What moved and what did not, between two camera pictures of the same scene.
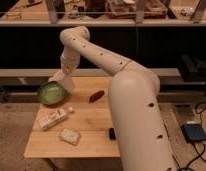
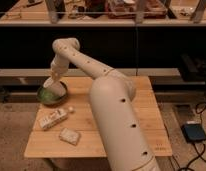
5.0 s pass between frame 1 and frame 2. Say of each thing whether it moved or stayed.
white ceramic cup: moved
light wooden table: stayed
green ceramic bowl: stayed
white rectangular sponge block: stayed
